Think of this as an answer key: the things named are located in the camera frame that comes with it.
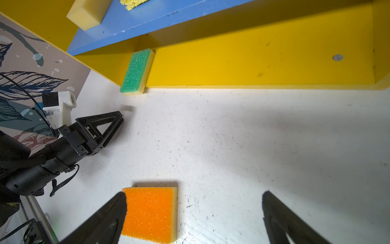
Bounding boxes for green topped sponge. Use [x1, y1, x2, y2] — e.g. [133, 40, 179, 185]
[119, 49, 155, 96]

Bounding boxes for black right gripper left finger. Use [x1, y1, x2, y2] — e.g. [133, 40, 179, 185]
[61, 192, 127, 244]

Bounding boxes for orange topped sponge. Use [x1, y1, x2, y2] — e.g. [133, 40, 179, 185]
[121, 187, 178, 244]

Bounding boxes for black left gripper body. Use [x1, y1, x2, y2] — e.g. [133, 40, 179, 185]
[46, 125, 101, 166]

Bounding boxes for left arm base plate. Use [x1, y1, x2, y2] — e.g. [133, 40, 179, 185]
[20, 219, 52, 244]

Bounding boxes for dark green wavy scourer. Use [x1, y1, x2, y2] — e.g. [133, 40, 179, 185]
[120, 0, 148, 11]

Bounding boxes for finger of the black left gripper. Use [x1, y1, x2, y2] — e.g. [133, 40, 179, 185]
[76, 111, 124, 148]

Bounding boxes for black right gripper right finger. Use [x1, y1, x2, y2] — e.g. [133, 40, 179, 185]
[262, 191, 329, 244]

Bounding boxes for yellow shelf unit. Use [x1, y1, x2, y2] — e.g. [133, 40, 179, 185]
[1, 1, 390, 90]

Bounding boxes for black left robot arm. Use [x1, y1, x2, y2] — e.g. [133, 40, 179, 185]
[1, 111, 124, 225]

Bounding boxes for yellow sponge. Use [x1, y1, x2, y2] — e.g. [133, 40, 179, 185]
[67, 0, 112, 31]

